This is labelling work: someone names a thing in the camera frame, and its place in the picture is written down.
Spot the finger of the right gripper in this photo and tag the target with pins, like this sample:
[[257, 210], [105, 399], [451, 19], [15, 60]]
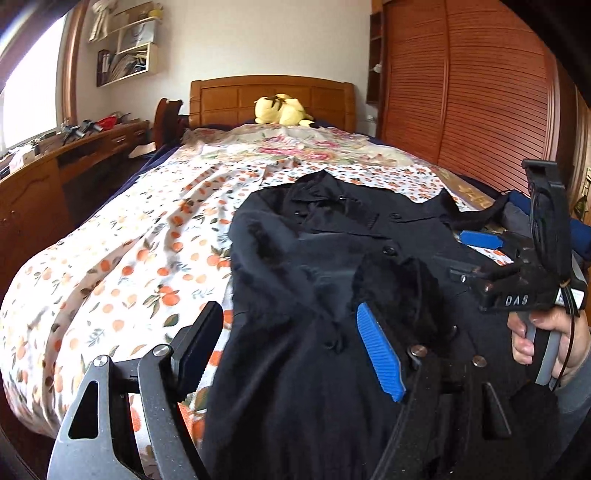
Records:
[[475, 275], [489, 244]]

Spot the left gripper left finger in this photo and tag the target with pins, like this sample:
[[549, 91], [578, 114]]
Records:
[[96, 439]]

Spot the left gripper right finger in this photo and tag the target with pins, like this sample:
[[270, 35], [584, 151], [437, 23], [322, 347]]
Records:
[[452, 424]]

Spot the black trench coat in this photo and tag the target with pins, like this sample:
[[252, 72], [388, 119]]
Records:
[[295, 396]]

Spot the right hand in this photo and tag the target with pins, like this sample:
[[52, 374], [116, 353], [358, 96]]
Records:
[[574, 346]]

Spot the grey folded garment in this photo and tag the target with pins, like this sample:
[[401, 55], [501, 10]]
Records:
[[514, 220]]

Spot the blue folded garment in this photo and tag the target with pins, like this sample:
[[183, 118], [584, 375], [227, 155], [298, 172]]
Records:
[[580, 233]]

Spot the orange print bed sheet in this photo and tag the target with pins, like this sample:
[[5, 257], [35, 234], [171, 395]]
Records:
[[145, 264]]

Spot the wooden louvered wardrobe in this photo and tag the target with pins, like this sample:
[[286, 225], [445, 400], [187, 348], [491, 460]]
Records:
[[471, 88]]

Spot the floral quilt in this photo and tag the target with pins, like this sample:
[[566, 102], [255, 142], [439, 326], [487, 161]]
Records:
[[324, 144]]

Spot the yellow plush toy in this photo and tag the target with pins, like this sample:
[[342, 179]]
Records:
[[281, 109]]

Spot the wooden desk cabinet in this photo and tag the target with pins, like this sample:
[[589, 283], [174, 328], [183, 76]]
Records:
[[34, 210]]

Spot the wooden chair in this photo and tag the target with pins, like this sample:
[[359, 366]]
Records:
[[167, 128]]

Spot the red basket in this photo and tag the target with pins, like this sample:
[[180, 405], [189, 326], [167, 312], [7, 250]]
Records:
[[107, 123]]

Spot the window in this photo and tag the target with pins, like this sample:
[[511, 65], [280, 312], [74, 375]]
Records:
[[28, 101]]

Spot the tied white curtain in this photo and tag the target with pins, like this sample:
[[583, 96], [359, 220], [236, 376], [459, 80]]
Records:
[[102, 10]]

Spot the white wall shelf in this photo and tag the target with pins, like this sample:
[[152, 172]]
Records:
[[130, 48]]

